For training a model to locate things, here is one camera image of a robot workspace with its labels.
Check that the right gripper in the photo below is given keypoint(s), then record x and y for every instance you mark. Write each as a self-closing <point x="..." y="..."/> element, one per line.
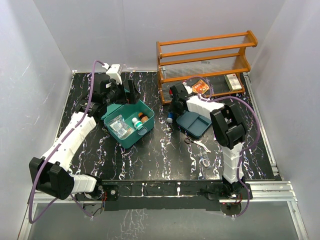
<point x="172" y="109"/>

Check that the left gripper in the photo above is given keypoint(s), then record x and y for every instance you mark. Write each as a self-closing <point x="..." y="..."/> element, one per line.
<point x="130" y="98"/>

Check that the blue white bandage roll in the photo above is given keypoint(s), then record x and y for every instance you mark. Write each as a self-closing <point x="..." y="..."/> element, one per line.
<point x="170" y="117"/>

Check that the brown medicine bottle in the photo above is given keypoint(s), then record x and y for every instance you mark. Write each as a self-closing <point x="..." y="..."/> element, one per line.
<point x="143" y="118"/>

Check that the white spray bottle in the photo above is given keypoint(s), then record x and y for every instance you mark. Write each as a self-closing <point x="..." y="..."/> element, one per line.
<point x="137" y="123"/>

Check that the clear bag of plasters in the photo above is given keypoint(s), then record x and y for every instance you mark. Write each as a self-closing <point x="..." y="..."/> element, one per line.
<point x="120" y="128"/>

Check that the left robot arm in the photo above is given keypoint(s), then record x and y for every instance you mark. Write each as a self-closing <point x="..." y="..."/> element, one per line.
<point x="49" y="173"/>

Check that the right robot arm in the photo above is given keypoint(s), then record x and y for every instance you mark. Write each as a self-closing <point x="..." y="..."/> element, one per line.
<point x="228" y="127"/>

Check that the white green medicine box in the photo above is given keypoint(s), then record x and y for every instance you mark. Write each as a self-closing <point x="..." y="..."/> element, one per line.
<point x="233" y="82"/>

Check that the blue divided tray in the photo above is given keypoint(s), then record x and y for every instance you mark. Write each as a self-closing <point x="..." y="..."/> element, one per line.
<point x="193" y="123"/>

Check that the orange snack packet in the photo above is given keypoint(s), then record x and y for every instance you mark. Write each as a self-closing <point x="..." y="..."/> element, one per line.
<point x="200" y="87"/>

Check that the small black scissors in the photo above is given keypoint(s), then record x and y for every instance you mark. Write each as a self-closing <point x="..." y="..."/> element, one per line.
<point x="188" y="140"/>

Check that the wooden shelf rack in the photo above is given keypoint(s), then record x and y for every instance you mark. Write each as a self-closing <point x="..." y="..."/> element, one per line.
<point x="210" y="57"/>

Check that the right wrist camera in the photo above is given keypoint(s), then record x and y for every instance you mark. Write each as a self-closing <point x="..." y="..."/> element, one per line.
<point x="188" y="88"/>

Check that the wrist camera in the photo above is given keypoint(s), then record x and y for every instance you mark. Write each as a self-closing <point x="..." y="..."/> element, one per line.
<point x="188" y="88"/>
<point x="114" y="72"/>

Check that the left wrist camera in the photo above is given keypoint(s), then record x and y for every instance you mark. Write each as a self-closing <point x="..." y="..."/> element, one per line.
<point x="114" y="72"/>

